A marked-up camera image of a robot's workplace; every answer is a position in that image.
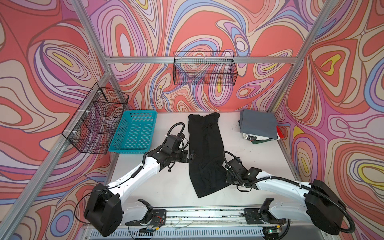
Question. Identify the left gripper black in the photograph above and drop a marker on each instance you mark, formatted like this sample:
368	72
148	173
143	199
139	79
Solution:
184	159

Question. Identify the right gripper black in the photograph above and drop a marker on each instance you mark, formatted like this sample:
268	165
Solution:
228	177

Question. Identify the black t shirt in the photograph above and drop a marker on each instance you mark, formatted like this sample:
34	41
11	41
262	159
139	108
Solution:
206	171

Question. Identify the teal plastic basket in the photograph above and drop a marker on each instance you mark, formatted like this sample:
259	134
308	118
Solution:
134	133

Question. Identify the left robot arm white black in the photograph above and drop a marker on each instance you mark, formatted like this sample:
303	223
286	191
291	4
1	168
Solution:
106	207

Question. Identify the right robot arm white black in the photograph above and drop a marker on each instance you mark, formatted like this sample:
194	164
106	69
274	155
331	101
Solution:
313	202

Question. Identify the white folded t shirt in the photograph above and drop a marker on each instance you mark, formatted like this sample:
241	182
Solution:
249	136

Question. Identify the red folded t shirt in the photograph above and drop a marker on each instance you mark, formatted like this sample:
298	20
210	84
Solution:
280	133

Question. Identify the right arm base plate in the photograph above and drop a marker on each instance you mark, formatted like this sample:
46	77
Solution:
255	216

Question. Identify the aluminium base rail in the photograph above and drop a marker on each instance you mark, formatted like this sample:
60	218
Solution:
202	223

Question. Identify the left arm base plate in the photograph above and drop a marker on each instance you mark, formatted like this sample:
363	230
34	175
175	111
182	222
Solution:
156	217

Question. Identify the black wire basket back wall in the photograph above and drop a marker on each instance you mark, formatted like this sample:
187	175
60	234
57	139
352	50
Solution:
204	73

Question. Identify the black wire basket wall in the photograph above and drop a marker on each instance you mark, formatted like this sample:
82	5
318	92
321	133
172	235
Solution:
92	128
204	73

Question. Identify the black wire basket left wall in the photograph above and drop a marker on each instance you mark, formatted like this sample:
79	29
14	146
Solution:
92	128

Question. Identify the aluminium frame crossbar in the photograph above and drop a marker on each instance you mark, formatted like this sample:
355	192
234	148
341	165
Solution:
169	60

